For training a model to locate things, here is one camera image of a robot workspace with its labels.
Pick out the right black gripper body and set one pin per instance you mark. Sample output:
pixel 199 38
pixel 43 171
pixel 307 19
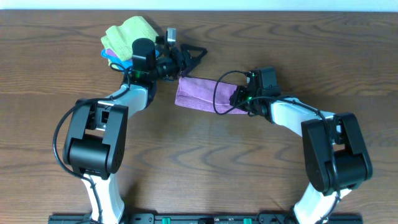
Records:
pixel 253 108

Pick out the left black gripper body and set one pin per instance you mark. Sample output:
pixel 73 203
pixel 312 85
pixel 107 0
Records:
pixel 181 59

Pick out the purple microfiber cloth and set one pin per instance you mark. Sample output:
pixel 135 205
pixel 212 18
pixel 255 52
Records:
pixel 197 93

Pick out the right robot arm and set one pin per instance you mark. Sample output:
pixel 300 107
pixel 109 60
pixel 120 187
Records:
pixel 336 157

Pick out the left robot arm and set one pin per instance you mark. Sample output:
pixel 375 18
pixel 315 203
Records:
pixel 95 142

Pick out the blue folded cloth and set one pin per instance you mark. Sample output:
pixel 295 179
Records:
pixel 117 61

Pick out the top green folded cloth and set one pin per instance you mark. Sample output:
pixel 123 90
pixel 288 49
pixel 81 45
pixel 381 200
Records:
pixel 120 38

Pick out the purple folded cloth in stack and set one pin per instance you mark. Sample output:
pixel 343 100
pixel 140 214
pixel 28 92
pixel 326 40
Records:
pixel 111 53

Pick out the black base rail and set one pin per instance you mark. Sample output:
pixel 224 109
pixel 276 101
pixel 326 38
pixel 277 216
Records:
pixel 150 218

